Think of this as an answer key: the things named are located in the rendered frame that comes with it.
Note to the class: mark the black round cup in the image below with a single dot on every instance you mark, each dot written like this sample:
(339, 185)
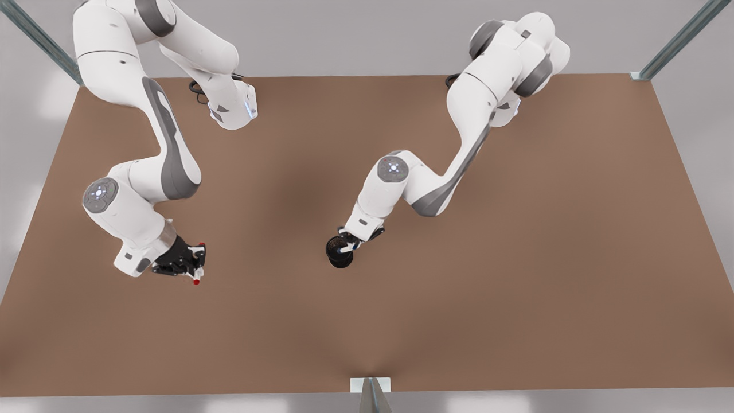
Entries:
(339, 257)

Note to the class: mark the white pen with red ends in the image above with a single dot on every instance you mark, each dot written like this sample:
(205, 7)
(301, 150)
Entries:
(199, 269)

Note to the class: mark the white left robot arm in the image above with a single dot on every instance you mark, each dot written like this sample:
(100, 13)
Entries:
(470, 109)

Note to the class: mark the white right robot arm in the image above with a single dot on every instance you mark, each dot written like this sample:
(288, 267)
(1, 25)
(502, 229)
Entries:
(172, 155)

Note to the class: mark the silver frame post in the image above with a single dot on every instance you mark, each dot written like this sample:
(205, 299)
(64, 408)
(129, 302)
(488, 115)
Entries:
(676, 43)
(43, 40)
(373, 396)

